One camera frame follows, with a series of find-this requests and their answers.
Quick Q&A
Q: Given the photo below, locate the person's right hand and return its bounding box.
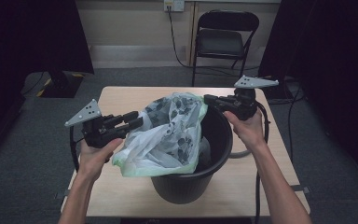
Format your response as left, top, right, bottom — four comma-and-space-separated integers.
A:
223, 109, 267, 151

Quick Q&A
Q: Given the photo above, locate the black folding chair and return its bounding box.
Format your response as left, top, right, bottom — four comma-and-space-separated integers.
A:
191, 9, 260, 88

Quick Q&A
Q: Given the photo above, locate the black curtain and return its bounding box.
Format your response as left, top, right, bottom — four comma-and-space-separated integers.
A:
0, 0, 95, 162
257, 0, 358, 180

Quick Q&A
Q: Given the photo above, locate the grey floor tape strip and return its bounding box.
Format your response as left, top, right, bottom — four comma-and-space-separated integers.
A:
291, 185, 310, 194
55, 189, 73, 200

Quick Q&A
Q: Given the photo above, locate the black stand base striped tape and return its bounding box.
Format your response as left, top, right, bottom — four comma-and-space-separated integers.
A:
35, 70, 85, 99

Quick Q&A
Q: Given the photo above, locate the panda print trash bag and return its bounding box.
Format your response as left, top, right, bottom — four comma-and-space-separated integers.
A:
111, 91, 213, 178

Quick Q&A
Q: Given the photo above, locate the dark grey trash bin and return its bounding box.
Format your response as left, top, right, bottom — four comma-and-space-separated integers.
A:
150, 105, 235, 205

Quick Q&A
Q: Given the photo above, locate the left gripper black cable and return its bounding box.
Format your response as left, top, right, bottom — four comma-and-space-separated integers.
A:
69, 125, 86, 173

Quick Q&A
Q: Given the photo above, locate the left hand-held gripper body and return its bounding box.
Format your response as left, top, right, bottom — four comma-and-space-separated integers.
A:
64, 98, 127, 149

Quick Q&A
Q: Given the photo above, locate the wooden post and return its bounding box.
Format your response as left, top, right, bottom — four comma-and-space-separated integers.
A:
186, 1, 200, 67

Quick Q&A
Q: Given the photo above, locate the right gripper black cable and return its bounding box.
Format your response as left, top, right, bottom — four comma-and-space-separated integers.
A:
254, 100, 272, 224

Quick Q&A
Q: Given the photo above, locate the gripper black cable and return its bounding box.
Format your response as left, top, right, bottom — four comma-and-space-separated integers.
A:
254, 100, 272, 224
69, 125, 86, 173

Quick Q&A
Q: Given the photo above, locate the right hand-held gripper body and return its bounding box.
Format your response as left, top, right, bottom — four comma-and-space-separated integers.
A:
227, 75, 280, 121

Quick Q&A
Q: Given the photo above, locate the white wall socket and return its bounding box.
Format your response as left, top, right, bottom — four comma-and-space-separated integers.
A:
163, 0, 186, 13

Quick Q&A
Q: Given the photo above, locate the person's left hand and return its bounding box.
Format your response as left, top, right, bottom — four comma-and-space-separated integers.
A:
78, 138, 124, 183

